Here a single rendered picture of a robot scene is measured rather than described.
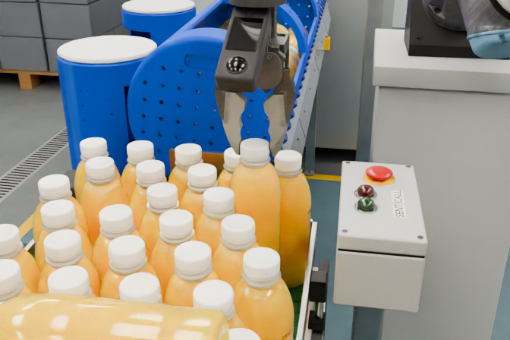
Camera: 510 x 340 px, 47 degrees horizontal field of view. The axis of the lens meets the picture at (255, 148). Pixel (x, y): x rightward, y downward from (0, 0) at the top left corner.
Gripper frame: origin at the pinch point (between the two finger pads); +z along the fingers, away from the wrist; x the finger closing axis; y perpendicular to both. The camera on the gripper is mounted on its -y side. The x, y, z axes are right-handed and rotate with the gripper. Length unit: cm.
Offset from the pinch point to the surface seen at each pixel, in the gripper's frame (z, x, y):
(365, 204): 3.4, -14.5, -6.6
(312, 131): 89, 5, 219
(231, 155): 3.5, 4.2, 4.8
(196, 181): 4.4, 7.6, -2.1
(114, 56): 11, 51, 77
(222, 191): 3.5, 3.2, -5.9
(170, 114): 5.0, 18.7, 22.7
